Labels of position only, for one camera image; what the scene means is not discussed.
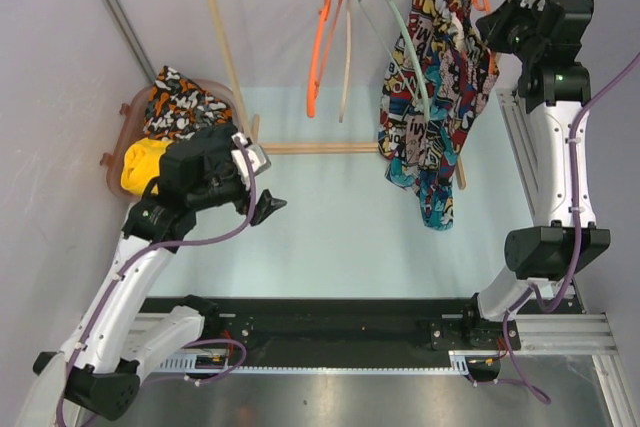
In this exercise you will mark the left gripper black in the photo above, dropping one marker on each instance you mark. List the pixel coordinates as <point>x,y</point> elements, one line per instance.
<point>264,205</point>

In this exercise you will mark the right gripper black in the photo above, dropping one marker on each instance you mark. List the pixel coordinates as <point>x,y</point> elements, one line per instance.
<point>492,31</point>

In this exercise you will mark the comic print shorts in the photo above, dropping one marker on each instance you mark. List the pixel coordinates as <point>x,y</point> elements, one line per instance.
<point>437,84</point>

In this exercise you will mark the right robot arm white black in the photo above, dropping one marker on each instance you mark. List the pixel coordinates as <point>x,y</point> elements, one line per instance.
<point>545,35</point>

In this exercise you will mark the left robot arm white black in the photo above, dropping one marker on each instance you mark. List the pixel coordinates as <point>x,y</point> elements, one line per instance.
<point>194,192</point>

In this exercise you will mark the beige wooden hanger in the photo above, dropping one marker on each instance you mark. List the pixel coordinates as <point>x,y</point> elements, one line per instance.
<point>348,61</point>

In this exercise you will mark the wooden clothes rack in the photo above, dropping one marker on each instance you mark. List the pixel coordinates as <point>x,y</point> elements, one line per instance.
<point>273,148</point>

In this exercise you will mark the yellow garment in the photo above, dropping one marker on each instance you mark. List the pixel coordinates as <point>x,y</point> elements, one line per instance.
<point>142,164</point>

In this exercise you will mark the orange camouflage print garment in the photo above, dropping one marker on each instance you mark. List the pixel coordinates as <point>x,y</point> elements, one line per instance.
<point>178,108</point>

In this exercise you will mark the brown laundry basket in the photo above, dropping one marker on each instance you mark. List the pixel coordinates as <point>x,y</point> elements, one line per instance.
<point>133,119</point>

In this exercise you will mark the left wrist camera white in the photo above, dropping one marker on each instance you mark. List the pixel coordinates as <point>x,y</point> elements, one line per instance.
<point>258,158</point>

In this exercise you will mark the light blue cable duct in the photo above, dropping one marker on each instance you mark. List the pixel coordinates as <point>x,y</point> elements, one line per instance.
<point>427,363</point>

